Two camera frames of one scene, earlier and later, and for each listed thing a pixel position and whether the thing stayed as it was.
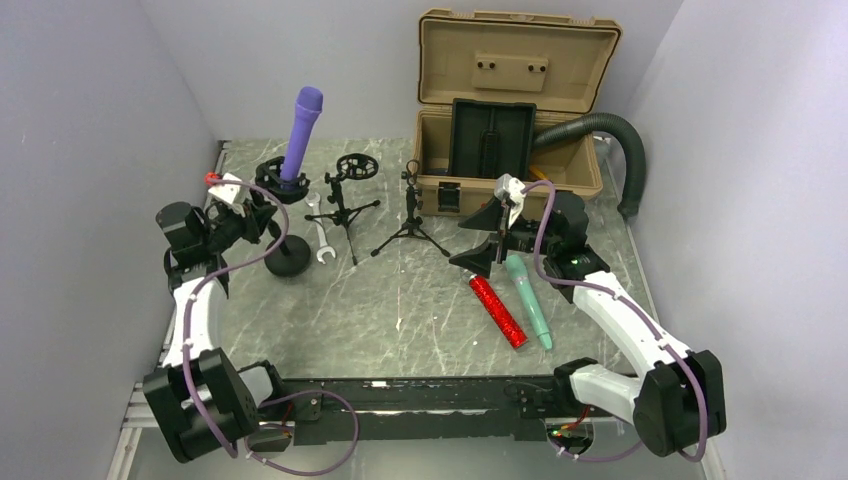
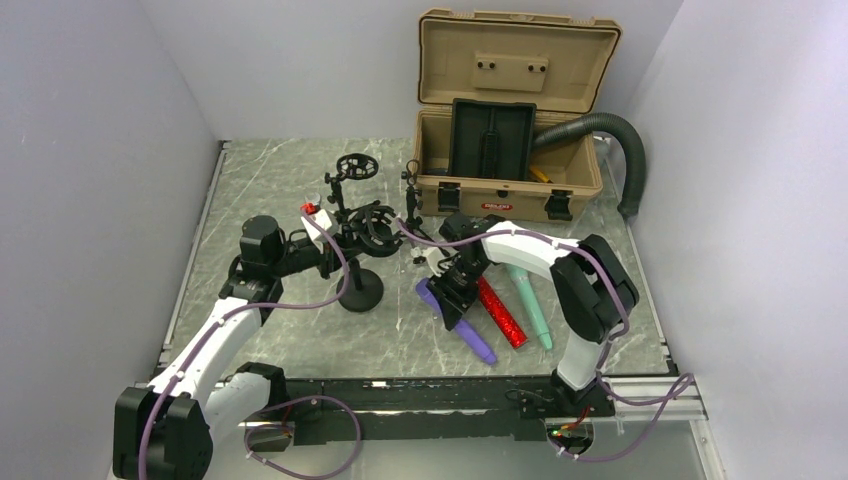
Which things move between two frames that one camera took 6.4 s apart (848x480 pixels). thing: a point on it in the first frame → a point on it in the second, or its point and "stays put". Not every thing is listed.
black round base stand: x=295 y=254 → x=364 y=289
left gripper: x=257 y=215 → x=331 y=260
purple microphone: x=308 y=104 → x=466 y=330
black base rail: x=458 y=410 stays put
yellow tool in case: x=538 y=173 stays put
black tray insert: x=492 y=138 stays put
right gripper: x=490 y=217 → x=451 y=299
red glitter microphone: x=499 y=312 stays put
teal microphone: x=518 y=269 stays put
